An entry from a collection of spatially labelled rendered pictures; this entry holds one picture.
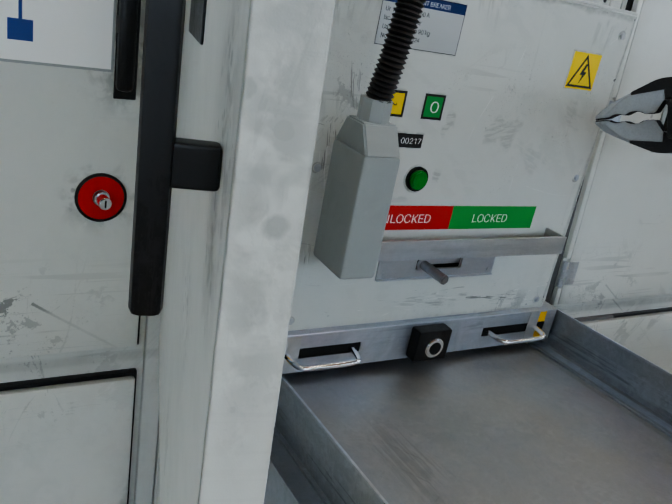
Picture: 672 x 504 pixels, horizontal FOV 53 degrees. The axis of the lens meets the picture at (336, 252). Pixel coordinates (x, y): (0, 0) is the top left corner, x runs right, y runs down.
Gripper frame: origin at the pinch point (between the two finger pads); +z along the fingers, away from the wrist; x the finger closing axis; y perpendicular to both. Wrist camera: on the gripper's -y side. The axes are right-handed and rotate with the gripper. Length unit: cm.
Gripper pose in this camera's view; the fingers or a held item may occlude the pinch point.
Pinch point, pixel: (603, 119)
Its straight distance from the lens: 95.4
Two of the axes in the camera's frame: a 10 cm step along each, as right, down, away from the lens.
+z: -7.0, -0.8, 7.1
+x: -0.3, -9.9, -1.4
